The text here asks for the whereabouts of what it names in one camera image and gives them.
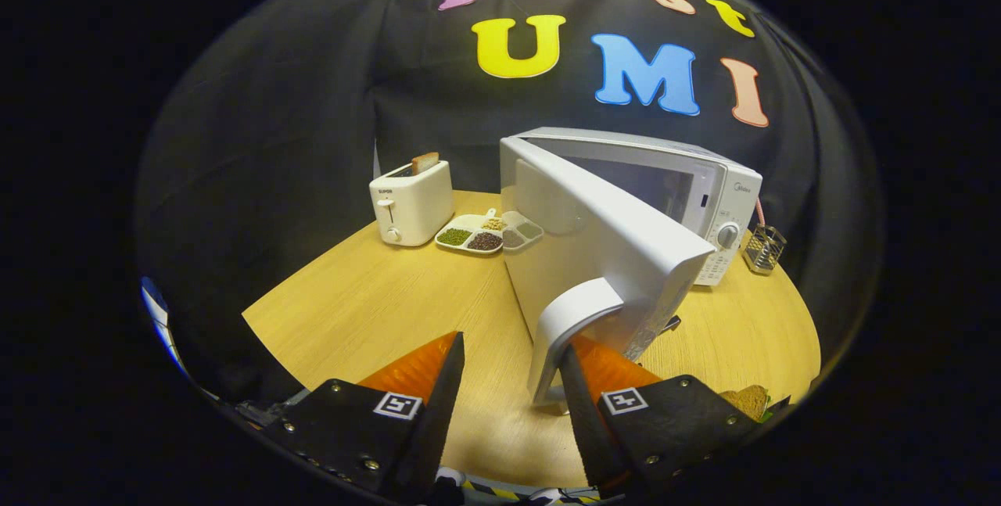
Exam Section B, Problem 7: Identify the white toaster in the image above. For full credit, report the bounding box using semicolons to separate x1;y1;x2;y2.
369;160;455;247

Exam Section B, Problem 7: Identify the white microwave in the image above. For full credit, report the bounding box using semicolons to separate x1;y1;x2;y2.
499;127;763;407

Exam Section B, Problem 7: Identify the white divided tray of beans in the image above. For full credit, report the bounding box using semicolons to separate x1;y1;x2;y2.
435;209;545;256

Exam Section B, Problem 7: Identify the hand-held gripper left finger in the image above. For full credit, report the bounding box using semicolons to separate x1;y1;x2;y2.
262;331;467;505

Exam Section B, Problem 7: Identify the brown bread lettuce sandwich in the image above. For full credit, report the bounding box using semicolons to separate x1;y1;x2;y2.
719;385;775;422

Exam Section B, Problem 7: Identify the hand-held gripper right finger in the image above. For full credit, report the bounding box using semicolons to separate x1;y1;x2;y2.
558;336;763;499

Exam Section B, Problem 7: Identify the metal wire mesh holder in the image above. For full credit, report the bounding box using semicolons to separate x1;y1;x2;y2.
741;224;788;276

